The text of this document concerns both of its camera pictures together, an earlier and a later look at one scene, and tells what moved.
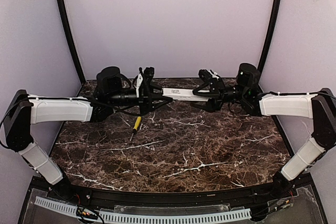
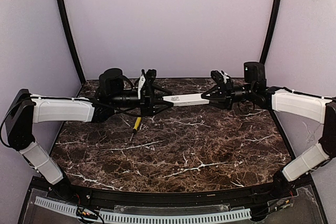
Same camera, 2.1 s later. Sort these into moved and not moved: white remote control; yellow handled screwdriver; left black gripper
Moved: white remote control
Not moved: yellow handled screwdriver; left black gripper
